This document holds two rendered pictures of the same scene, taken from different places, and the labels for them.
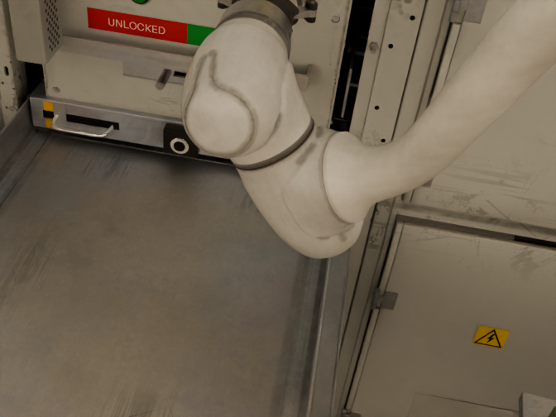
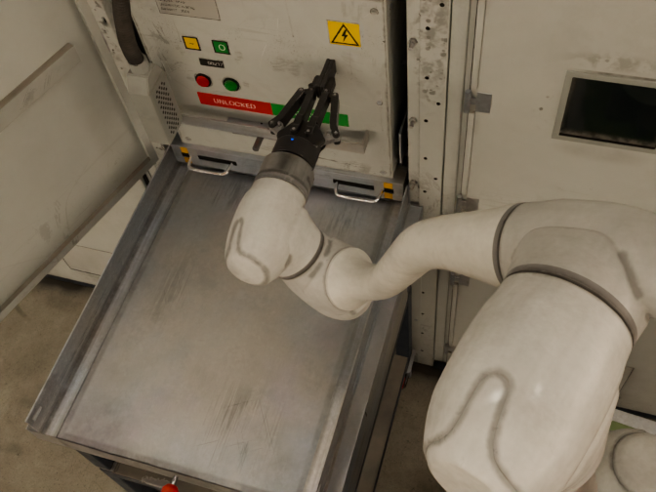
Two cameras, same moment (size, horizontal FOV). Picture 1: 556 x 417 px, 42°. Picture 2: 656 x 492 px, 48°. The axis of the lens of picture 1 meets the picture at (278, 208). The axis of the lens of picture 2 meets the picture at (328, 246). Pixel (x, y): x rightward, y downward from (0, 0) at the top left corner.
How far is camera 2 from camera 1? 0.61 m
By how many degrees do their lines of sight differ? 22
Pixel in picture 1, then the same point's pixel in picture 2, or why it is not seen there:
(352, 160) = (345, 277)
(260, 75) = (269, 239)
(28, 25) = (152, 123)
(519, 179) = not seen: hidden behind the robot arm
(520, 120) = (538, 174)
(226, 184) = (317, 208)
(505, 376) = not seen: hidden behind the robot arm
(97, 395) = (214, 389)
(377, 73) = (420, 137)
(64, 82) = (192, 135)
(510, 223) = not seen: hidden behind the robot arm
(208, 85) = (235, 250)
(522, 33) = (401, 259)
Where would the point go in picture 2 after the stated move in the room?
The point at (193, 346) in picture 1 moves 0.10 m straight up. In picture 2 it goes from (278, 353) to (270, 330)
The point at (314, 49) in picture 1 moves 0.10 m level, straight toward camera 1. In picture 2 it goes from (368, 120) to (356, 160)
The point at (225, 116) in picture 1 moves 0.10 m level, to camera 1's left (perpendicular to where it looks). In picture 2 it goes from (247, 269) to (184, 260)
